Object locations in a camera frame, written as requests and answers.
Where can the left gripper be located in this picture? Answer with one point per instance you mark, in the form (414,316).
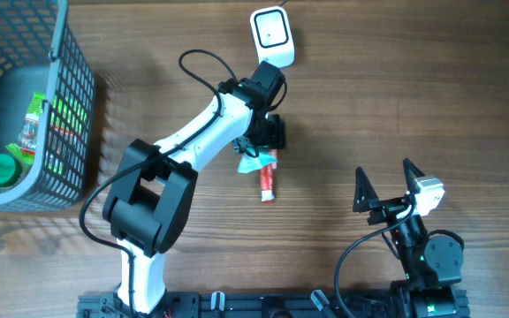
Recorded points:
(277,140)

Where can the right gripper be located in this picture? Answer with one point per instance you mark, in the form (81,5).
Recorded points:
(385,208)

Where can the light blue snack packet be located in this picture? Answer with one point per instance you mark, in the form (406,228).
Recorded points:
(249,164)

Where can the red stick sachet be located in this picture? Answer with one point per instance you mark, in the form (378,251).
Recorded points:
(267,178)

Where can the green snack bag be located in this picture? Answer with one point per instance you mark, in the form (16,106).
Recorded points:
(24,146)

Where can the green lid jar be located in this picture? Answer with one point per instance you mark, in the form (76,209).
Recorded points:
(10,170)

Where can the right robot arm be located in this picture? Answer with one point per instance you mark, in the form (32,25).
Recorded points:
(431,260)

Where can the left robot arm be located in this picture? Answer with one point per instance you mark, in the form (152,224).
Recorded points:
(149,203)

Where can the white barcode scanner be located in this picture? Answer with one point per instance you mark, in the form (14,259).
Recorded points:
(272,36)

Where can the grey plastic mesh basket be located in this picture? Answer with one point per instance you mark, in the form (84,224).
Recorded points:
(39,54)

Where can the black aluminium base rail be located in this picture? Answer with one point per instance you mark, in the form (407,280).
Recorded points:
(371,303)

